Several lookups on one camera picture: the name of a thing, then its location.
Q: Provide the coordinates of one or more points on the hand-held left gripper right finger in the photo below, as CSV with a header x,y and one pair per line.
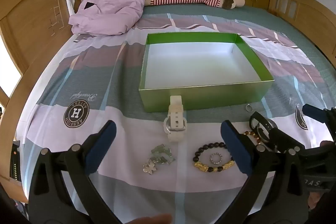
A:
x,y
236,149

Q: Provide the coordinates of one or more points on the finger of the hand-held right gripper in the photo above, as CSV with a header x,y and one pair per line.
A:
x,y
313,111
284,140

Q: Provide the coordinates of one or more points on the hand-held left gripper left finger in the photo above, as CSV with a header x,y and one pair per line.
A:
x,y
103,144

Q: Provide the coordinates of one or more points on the black wristwatch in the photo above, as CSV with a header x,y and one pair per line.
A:
x,y
262,123

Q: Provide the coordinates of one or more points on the silver flower brooch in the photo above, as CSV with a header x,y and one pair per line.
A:
x,y
150,168

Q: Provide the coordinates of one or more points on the white wristwatch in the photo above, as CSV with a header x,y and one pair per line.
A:
x,y
175,119

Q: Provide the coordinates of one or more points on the green cardboard box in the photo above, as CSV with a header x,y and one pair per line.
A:
x,y
199,66

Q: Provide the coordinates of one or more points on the person's right hand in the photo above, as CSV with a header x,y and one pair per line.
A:
x,y
314,200

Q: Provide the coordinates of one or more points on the person's left hand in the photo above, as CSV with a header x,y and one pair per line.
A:
x,y
151,219

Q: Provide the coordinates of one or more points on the printed striped bed sheet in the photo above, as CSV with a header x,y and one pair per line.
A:
x,y
92,87

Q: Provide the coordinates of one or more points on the black device with green lights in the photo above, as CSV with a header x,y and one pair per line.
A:
x,y
16,163

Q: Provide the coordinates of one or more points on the teal bed cover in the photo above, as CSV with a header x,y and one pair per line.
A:
x,y
252,14

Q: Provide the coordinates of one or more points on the pink duvet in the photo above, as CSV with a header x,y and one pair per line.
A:
x,y
110,6

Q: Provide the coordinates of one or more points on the wooden headboard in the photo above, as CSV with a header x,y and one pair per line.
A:
x,y
29,24

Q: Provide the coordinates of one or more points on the wooden bed frame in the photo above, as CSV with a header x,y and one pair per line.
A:
x,y
302,3

